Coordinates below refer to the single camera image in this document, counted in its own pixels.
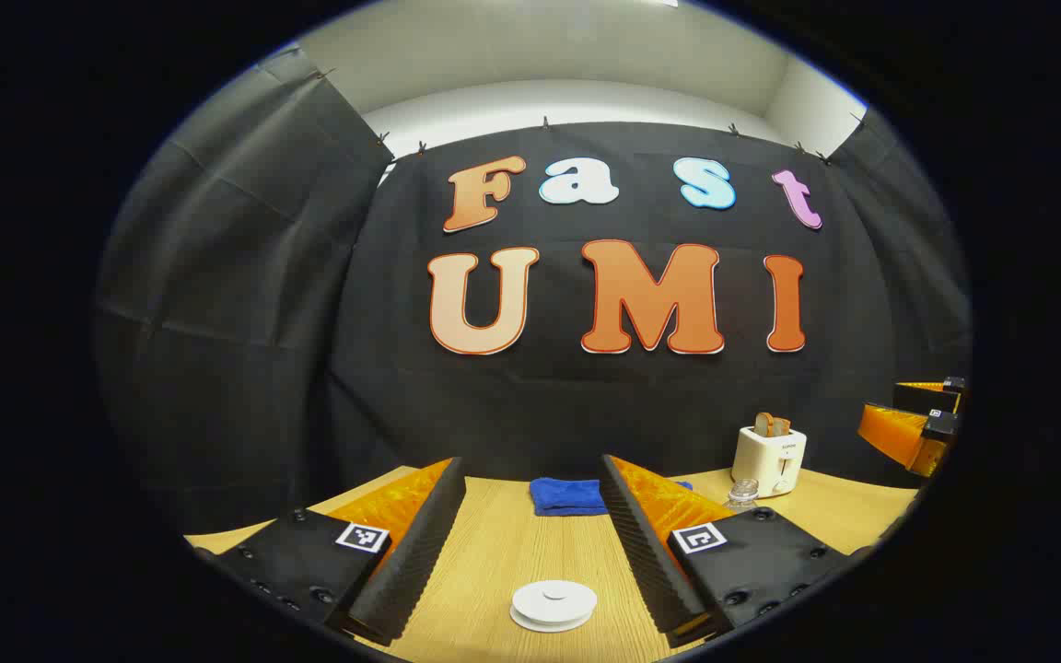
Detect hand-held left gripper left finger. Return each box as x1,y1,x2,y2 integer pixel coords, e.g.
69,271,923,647
190,456,467,647

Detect black backdrop cloth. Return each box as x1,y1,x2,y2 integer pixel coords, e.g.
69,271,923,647
93,46,974,535

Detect white saucer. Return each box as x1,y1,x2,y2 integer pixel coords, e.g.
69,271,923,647
509,606,594,634

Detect blue folded towel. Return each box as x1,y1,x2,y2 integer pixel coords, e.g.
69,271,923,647
530,476,694,518

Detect white teacup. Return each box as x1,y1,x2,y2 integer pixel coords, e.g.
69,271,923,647
512,580,599,625

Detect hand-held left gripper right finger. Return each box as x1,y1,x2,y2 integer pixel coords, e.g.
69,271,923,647
600,453,855,649

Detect white toaster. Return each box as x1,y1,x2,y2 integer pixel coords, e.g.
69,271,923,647
731,425,809,499

